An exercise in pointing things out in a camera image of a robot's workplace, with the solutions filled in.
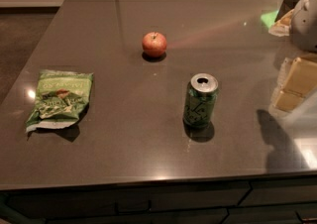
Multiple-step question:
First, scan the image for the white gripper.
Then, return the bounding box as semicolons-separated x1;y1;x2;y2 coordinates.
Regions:
272;0;317;112

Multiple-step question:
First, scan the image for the green soda can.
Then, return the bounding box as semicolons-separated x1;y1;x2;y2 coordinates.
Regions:
183;73;219;128

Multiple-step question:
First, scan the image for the dark cabinet drawer right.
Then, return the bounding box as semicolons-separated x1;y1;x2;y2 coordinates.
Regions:
222;177;317;224

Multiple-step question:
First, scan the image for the dark cabinet drawer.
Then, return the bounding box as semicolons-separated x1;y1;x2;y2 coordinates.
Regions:
222;177;317;224
6;181;250;224

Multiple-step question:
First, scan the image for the dark cabinet drawer left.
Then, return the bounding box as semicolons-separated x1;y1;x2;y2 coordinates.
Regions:
6;181;250;224

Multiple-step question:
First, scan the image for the red apple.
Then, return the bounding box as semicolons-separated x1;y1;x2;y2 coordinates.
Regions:
142;32;167;57

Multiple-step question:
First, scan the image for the green chip bag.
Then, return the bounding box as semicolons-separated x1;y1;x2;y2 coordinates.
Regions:
26;69;93;133

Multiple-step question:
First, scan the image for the black drawer handle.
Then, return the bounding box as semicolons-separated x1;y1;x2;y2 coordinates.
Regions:
114;200;152;215

